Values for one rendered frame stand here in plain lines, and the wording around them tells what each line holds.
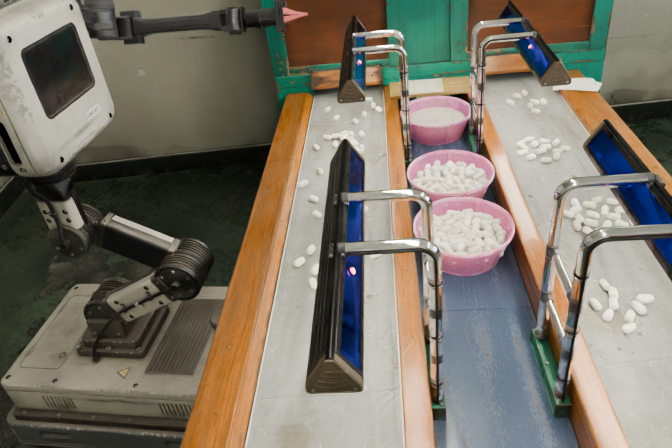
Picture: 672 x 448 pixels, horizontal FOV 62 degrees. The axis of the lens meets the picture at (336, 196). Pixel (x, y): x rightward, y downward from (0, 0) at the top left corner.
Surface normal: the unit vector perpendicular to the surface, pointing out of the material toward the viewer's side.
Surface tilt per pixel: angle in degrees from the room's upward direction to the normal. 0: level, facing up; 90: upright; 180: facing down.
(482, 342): 0
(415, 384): 0
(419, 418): 0
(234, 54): 90
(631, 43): 90
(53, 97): 90
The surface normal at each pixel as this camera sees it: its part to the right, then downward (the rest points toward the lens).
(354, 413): -0.11, -0.83
